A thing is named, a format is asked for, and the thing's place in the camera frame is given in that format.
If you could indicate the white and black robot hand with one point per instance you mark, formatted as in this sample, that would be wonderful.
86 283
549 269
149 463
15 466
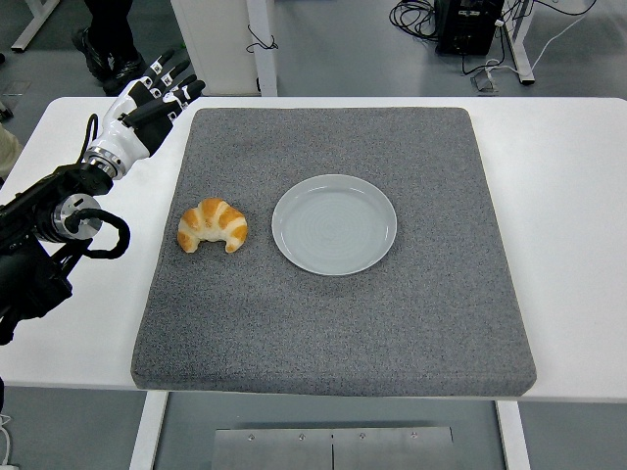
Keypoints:
122 129

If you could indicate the golden croissant bread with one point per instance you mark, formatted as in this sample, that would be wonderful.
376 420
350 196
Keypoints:
215 215

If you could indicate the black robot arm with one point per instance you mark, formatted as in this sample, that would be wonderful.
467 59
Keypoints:
29 279

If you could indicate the light grey round plate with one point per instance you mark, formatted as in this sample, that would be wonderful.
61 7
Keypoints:
333 230

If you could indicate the person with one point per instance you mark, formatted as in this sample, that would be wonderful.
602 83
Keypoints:
112 29

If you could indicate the beige fabric object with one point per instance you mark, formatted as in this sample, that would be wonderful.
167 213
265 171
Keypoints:
7 152

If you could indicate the white cabinet panel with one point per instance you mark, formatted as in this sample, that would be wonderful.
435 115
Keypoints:
210 44

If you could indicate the white desk foot bar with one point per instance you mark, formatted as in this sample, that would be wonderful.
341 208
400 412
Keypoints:
32 27

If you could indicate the grey speckled foam mat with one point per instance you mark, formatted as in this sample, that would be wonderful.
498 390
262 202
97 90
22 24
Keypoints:
343 333

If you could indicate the white table leg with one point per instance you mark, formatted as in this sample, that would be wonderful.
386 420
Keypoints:
514 436
147 431

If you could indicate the black computer box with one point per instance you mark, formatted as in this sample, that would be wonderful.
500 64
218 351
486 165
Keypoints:
465 24

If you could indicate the clear plastic holder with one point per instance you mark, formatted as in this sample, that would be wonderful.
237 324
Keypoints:
484 82

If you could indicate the white desk leg with foot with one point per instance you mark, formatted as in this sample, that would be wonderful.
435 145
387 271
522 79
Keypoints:
519 39

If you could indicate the white upright post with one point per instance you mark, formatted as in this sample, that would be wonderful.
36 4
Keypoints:
264 68

